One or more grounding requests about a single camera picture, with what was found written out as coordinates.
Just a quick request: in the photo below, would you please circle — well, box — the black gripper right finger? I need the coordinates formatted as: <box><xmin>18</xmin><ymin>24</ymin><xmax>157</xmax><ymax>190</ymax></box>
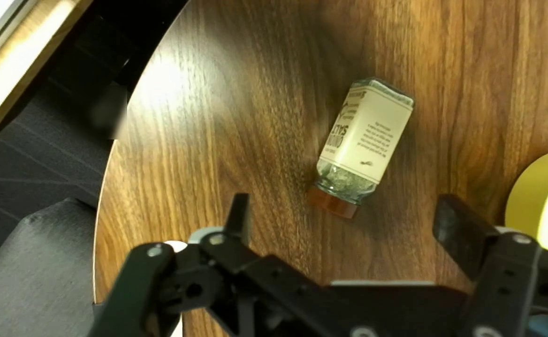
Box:
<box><xmin>434</xmin><ymin>194</ymin><xmax>541</xmax><ymax>337</ymax></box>

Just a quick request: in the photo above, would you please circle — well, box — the black bench seat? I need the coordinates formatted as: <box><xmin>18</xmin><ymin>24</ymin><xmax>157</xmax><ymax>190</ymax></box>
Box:
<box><xmin>0</xmin><ymin>0</ymin><xmax>187</xmax><ymax>337</ymax></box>

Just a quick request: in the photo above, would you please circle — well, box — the round dark wooden table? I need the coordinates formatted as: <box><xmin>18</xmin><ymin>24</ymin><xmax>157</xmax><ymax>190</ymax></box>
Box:
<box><xmin>91</xmin><ymin>0</ymin><xmax>548</xmax><ymax>337</ymax></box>

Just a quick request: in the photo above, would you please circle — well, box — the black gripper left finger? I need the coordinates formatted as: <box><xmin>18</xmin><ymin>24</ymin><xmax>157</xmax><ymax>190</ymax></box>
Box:
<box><xmin>89</xmin><ymin>190</ymin><xmax>271</xmax><ymax>337</ymax></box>

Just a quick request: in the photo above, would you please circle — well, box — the glass spice bottle white label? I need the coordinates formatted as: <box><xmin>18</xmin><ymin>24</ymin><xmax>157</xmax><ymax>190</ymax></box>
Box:
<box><xmin>309</xmin><ymin>78</ymin><xmax>415</xmax><ymax>219</ymax></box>

